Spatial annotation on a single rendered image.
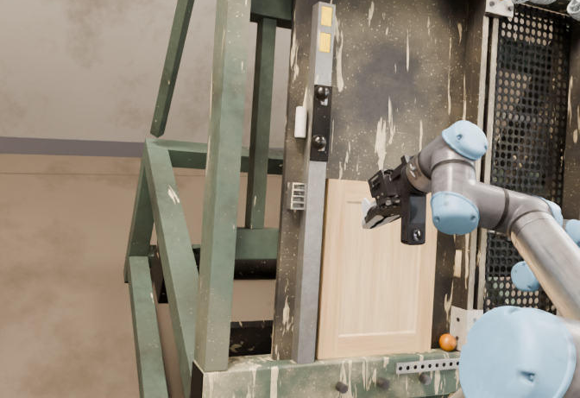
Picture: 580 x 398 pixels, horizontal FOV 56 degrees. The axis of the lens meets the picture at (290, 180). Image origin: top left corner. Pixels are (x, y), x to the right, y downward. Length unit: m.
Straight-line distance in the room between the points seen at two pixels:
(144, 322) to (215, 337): 1.12
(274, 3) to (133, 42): 2.05
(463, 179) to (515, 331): 0.40
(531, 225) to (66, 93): 3.05
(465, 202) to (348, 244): 0.65
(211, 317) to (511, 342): 0.89
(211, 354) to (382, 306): 0.51
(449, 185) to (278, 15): 0.78
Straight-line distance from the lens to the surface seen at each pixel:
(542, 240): 0.90
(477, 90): 1.73
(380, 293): 1.60
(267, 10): 1.53
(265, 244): 1.47
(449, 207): 0.92
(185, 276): 1.80
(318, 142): 1.31
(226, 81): 1.36
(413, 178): 1.05
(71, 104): 3.63
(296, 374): 1.49
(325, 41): 1.49
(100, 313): 2.74
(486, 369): 0.63
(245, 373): 1.44
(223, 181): 1.33
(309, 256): 1.44
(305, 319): 1.47
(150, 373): 2.31
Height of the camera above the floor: 1.99
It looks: 29 degrees down
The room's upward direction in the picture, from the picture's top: 18 degrees clockwise
